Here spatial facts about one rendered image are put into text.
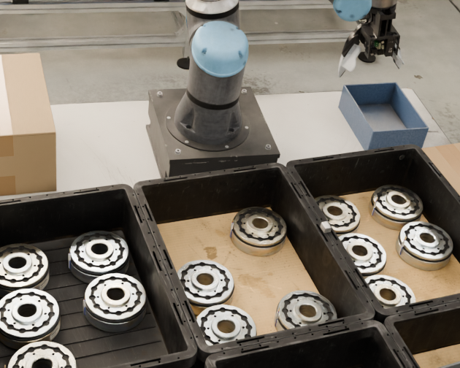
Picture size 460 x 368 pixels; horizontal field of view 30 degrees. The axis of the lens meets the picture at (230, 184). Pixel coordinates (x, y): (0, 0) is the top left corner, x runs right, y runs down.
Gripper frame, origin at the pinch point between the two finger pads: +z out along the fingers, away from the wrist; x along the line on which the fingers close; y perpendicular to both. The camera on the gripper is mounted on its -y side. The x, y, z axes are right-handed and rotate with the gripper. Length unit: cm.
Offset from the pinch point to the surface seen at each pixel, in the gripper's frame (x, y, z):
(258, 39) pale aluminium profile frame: 9, -139, 78
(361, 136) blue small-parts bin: -2.1, 5.6, 15.2
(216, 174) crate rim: -45, 41, -12
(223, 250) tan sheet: -46, 51, -2
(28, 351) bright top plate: -82, 72, -10
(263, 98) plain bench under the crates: -21.9, -14.4, 14.6
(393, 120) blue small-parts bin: 9.8, -2.6, 18.5
